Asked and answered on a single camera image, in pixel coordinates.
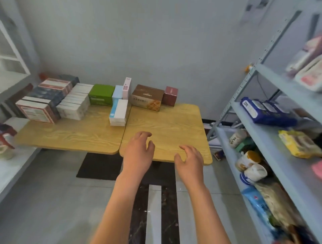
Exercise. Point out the person's right hand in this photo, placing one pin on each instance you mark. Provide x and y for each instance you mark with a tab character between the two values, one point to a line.
191	168

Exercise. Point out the person's left hand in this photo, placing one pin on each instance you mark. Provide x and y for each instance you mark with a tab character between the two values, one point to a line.
135	158

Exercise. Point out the person's right thumb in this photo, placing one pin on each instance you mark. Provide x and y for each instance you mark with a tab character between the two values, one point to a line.
178	159

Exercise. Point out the person's left thumb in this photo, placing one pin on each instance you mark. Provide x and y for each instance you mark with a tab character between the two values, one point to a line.
151	148

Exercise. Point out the person's left forearm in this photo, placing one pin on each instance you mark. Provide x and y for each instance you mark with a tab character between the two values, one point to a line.
120	211

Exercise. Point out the person's right forearm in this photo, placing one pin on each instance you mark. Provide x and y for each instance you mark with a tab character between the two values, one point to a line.
203	216

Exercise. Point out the white box with blue dots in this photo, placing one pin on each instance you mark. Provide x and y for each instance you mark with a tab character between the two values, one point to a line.
117	113

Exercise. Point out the brown biscuit box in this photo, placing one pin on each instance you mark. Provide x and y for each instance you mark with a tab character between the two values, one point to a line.
147	98

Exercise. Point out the black floor mat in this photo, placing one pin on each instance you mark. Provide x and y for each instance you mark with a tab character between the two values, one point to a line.
99	166

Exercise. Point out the dark red box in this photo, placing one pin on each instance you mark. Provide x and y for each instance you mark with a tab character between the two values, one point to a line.
169	96

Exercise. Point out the white bottle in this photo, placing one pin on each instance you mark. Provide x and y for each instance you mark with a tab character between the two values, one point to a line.
237	138

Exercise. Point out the light blue box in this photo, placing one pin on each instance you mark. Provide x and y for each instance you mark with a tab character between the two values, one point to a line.
117	93

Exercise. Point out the tall pink white box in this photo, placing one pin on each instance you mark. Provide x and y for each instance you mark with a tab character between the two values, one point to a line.
126	88

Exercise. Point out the blue and white bowl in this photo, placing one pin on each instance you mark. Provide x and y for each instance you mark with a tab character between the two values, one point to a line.
244	179

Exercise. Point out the brown and white cup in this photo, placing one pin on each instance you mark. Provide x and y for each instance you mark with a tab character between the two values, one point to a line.
247	159

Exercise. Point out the small green box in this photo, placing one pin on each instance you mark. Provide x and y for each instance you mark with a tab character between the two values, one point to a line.
247	144

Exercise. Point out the row of white boxes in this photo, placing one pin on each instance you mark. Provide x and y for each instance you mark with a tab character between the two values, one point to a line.
74	105

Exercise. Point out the light blue wipes packet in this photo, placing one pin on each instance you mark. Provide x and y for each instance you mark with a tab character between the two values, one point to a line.
256	203

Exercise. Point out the grey metal shelf unit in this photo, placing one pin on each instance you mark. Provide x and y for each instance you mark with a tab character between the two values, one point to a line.
274	148

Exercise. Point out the beige plastic bag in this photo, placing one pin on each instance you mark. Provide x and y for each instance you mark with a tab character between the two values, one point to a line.
276	201

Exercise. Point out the flat red white box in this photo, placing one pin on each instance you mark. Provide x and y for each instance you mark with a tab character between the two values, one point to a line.
56	85

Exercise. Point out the dark blue box stack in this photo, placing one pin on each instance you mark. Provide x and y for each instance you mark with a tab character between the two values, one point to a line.
47	94

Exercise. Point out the yellow snack packet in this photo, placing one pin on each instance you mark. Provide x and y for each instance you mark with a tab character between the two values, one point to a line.
298	143

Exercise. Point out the red and white box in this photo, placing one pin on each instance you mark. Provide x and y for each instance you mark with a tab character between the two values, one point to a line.
35	110

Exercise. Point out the white packet with pink label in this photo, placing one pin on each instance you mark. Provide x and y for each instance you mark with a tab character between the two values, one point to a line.
310	75

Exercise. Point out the pink white tissue packet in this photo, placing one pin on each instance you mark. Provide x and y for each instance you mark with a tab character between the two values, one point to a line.
305	54

